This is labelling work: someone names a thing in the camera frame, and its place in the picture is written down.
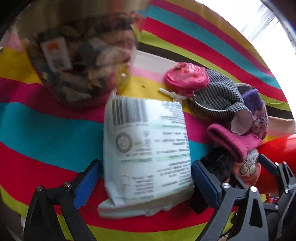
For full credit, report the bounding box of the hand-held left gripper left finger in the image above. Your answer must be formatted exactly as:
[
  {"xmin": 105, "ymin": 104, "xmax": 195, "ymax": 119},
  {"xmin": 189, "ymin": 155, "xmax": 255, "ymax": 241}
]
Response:
[{"xmin": 24, "ymin": 159, "xmax": 102, "ymax": 241}]

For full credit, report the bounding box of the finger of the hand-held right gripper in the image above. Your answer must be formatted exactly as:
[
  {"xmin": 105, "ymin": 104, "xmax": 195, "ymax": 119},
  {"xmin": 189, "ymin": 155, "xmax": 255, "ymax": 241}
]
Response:
[
  {"xmin": 258, "ymin": 154, "xmax": 296, "ymax": 195},
  {"xmin": 231, "ymin": 174, "xmax": 249, "ymax": 189}
]

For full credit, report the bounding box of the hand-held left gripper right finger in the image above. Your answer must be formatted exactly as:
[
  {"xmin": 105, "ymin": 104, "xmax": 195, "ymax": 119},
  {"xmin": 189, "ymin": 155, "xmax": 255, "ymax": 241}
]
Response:
[{"xmin": 191, "ymin": 160, "xmax": 270, "ymax": 241}]

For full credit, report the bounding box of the pink cartoon sock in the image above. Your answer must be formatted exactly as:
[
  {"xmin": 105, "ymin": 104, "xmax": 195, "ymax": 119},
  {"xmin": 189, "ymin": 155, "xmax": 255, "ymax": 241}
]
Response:
[{"xmin": 233, "ymin": 148, "xmax": 262, "ymax": 186}]

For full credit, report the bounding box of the magenta knitted glove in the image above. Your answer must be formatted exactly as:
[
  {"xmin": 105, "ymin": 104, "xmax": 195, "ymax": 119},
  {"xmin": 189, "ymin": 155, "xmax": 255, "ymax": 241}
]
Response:
[{"xmin": 207, "ymin": 123, "xmax": 261, "ymax": 163}]

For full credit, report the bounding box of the white wet wipes packet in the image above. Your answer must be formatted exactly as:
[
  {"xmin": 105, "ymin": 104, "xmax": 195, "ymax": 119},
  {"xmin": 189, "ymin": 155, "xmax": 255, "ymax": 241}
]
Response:
[{"xmin": 97, "ymin": 90, "xmax": 195, "ymax": 219}]

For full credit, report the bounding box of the red thermos jug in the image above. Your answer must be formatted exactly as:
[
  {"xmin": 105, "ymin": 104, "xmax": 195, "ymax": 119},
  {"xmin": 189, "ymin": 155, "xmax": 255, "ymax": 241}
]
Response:
[{"xmin": 256, "ymin": 134, "xmax": 296, "ymax": 194}]

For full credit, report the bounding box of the black fuzzy cloth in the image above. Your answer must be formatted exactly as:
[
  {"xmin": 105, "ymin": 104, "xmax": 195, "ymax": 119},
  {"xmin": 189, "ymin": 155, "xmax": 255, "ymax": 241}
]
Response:
[{"xmin": 191, "ymin": 147, "xmax": 235, "ymax": 215}]

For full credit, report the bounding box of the purple knitted sock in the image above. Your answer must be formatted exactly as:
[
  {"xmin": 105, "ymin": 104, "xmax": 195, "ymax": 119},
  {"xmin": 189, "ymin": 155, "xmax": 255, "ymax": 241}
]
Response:
[{"xmin": 240, "ymin": 89, "xmax": 269, "ymax": 140}]

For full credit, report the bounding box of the colourful striped tablecloth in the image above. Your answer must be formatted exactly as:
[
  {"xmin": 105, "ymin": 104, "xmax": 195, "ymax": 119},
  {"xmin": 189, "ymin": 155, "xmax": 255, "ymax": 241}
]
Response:
[{"xmin": 0, "ymin": 0, "xmax": 296, "ymax": 239}]

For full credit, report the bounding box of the black white checkered cloth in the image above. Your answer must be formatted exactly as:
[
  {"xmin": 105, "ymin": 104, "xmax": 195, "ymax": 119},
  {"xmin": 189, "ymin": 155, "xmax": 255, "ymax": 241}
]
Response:
[{"xmin": 190, "ymin": 69, "xmax": 253, "ymax": 135}]

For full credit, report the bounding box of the white plastic tag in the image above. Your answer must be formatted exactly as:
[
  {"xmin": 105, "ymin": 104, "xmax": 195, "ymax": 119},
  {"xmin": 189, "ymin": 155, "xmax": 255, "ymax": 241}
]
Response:
[{"xmin": 158, "ymin": 88, "xmax": 184, "ymax": 101}]

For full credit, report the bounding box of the pink fabric pouch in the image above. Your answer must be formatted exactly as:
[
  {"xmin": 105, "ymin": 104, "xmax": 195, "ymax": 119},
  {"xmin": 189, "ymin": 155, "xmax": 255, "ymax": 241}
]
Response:
[{"xmin": 165, "ymin": 62, "xmax": 210, "ymax": 97}]

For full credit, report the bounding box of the glass jar with gold lid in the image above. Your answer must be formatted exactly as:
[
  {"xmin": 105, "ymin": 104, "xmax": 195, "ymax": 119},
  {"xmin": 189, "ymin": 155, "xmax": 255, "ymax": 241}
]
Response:
[{"xmin": 23, "ymin": 10, "xmax": 137, "ymax": 110}]

